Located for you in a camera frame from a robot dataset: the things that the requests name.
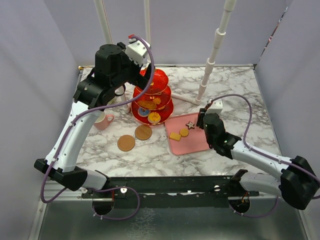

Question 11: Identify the swirl butter cookie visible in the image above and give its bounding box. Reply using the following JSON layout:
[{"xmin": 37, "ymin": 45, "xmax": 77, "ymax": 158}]
[{"xmin": 152, "ymin": 97, "xmax": 162, "ymax": 105}]

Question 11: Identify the upper wooden coaster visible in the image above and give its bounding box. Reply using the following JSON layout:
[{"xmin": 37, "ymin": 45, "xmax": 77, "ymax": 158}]
[{"xmin": 134, "ymin": 124, "xmax": 153, "ymax": 141}]

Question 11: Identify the brown croissant bread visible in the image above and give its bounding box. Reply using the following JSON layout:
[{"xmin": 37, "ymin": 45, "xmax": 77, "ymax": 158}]
[{"xmin": 137, "ymin": 100, "xmax": 158, "ymax": 110}]

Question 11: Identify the white pvc pipe frame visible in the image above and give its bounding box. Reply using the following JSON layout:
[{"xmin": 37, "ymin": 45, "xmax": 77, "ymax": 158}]
[{"xmin": 93, "ymin": 0, "xmax": 237, "ymax": 113}]

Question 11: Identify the rectangular yellow biscuit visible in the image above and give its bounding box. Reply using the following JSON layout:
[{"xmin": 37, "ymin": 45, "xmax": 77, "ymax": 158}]
[{"xmin": 169, "ymin": 132, "xmax": 182, "ymax": 141}]

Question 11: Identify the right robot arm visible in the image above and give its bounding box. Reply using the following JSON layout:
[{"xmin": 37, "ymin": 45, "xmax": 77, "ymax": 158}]
[{"xmin": 196, "ymin": 108, "xmax": 320, "ymax": 210}]

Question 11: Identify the blue frosted donut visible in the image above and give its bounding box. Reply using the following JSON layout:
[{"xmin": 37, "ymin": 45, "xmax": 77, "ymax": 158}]
[{"xmin": 137, "ymin": 107, "xmax": 151, "ymax": 118}]

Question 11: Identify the wooden coaster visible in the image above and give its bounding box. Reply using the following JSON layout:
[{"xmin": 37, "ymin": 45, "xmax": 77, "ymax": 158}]
[
  {"xmin": 117, "ymin": 134, "xmax": 136, "ymax": 152},
  {"xmin": 134, "ymin": 124, "xmax": 153, "ymax": 141}
]

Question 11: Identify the red three-tier stand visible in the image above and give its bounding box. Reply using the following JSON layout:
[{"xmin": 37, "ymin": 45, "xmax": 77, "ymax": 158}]
[{"xmin": 131, "ymin": 68, "xmax": 174, "ymax": 125}]

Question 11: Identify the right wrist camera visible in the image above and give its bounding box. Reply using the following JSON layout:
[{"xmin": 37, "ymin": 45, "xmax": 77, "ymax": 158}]
[{"xmin": 206, "ymin": 99, "xmax": 223, "ymax": 115}]

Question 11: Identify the pink mug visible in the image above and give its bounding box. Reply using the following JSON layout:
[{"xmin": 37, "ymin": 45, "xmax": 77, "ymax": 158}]
[{"xmin": 93, "ymin": 112, "xmax": 115, "ymax": 131}]

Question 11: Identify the round biscuit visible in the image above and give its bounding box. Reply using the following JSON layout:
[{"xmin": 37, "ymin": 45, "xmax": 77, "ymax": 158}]
[{"xmin": 179, "ymin": 128, "xmax": 189, "ymax": 137}]

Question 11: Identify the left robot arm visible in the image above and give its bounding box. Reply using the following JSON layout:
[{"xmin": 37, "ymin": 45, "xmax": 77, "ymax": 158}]
[{"xmin": 34, "ymin": 37, "xmax": 155, "ymax": 198}]

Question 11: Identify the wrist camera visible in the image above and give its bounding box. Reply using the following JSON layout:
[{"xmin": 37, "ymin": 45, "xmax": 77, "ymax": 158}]
[
  {"xmin": 125, "ymin": 38, "xmax": 151, "ymax": 67},
  {"xmin": 206, "ymin": 99, "xmax": 223, "ymax": 115}
]

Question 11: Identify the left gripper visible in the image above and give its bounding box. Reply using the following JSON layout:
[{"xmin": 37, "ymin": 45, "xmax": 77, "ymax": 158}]
[{"xmin": 111, "ymin": 42, "xmax": 155, "ymax": 90}]

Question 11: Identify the pink serving tray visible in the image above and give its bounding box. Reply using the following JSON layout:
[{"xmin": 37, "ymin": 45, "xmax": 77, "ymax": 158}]
[{"xmin": 164, "ymin": 113, "xmax": 209, "ymax": 156}]

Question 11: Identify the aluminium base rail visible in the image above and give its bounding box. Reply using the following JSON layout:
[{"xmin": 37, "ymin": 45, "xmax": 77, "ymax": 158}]
[{"xmin": 42, "ymin": 176, "xmax": 283, "ymax": 202}]

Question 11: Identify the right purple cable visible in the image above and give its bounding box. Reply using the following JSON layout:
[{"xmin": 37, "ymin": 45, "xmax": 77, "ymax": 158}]
[{"xmin": 212, "ymin": 94, "xmax": 320, "ymax": 218}]

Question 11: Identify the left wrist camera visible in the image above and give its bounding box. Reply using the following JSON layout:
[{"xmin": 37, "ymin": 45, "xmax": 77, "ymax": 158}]
[{"xmin": 125, "ymin": 38, "xmax": 151, "ymax": 67}]

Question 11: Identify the yellow donut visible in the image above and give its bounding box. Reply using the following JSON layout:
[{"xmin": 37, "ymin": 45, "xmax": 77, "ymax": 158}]
[{"xmin": 147, "ymin": 112, "xmax": 161, "ymax": 124}]

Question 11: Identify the lower wooden coaster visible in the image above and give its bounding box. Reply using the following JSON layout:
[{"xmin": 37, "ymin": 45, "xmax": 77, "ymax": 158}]
[{"xmin": 117, "ymin": 134, "xmax": 136, "ymax": 152}]

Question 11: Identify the star gingerbread cookie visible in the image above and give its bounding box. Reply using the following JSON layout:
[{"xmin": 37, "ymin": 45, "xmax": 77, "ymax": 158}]
[{"xmin": 185, "ymin": 121, "xmax": 195, "ymax": 130}]

